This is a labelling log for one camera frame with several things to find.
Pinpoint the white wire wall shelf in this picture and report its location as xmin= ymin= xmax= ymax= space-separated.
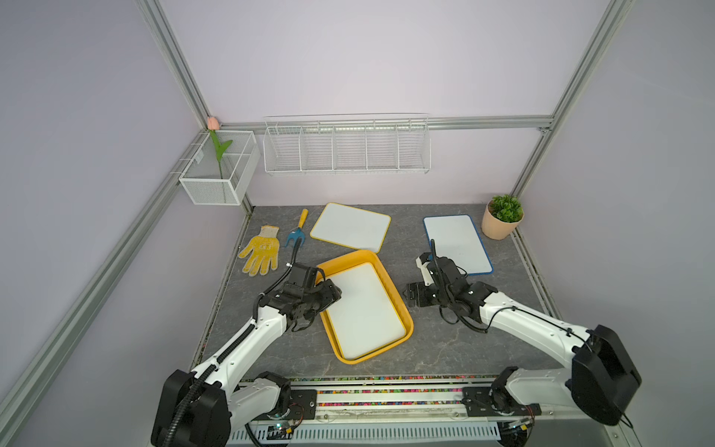
xmin=263 ymin=113 xmax=432 ymax=175

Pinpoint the white mesh wall basket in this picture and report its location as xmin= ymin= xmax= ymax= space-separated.
xmin=179 ymin=130 xmax=260 ymax=206

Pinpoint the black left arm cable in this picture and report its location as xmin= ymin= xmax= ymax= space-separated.
xmin=166 ymin=242 xmax=305 ymax=447

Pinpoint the yellow dotted work glove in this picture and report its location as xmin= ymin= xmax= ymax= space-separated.
xmin=238 ymin=225 xmax=280 ymax=277

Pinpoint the aluminium frame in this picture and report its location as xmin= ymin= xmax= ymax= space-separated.
xmin=0 ymin=0 xmax=638 ymax=431

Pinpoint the aluminium table edge rail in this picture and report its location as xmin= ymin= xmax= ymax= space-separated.
xmin=510 ymin=228 xmax=562 ymax=320

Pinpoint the yellow-framed whiteboard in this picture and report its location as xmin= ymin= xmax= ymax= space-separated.
xmin=327 ymin=263 xmax=407 ymax=361
xmin=310 ymin=202 xmax=392 ymax=253

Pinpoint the blue-framed whiteboard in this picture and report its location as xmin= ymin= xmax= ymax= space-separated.
xmin=424 ymin=214 xmax=493 ymax=276

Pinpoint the blue garden fork yellow handle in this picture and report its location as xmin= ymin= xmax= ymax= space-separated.
xmin=284 ymin=209 xmax=309 ymax=248

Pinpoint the green artificial plant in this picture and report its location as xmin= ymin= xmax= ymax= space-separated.
xmin=488 ymin=195 xmax=524 ymax=224

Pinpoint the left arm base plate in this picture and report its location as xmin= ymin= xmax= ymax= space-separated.
xmin=266 ymin=389 xmax=318 ymax=420

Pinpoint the pink artificial tulip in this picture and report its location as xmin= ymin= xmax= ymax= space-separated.
xmin=206 ymin=117 xmax=233 ymax=180

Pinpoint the white vented front panel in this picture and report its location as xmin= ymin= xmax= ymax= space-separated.
xmin=251 ymin=422 xmax=502 ymax=446

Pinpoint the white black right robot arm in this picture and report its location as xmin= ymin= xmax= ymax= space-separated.
xmin=407 ymin=253 xmax=642 ymax=426

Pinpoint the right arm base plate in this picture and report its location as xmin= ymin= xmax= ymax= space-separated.
xmin=461 ymin=387 xmax=542 ymax=417

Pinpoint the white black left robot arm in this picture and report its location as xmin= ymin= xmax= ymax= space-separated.
xmin=150 ymin=263 xmax=342 ymax=446

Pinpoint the yellow storage tray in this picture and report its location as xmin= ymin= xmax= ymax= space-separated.
xmin=318 ymin=250 xmax=414 ymax=365

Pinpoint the beige plant pot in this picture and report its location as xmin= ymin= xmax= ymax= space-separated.
xmin=480 ymin=202 xmax=523 ymax=240

